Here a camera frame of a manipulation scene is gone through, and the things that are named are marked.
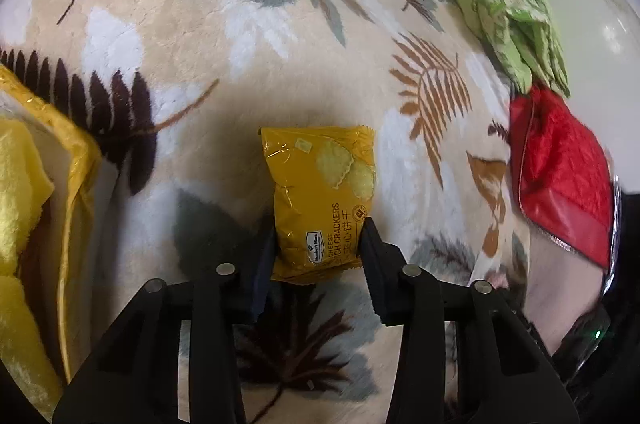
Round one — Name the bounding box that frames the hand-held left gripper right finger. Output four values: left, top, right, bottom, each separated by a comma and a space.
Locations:
360, 218, 581, 424

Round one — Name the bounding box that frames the yellow trimmed storage bag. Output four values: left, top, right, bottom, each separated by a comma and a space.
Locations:
0, 64, 103, 420

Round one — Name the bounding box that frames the dark cloth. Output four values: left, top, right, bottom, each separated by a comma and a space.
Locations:
607, 176, 640, 305

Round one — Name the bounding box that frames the yellow plush cloth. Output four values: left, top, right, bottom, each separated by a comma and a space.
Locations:
0, 119, 63, 420

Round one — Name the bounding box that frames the leaf printed blanket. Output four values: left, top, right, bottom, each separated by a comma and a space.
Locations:
0, 0, 616, 424

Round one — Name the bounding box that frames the yellow cracker packet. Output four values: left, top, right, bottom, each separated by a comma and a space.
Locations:
258, 125, 377, 284

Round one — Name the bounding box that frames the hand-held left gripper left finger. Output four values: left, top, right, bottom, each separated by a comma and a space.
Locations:
52, 231, 277, 424

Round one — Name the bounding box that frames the red quilted bag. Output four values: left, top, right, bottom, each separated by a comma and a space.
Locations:
509, 84, 617, 269

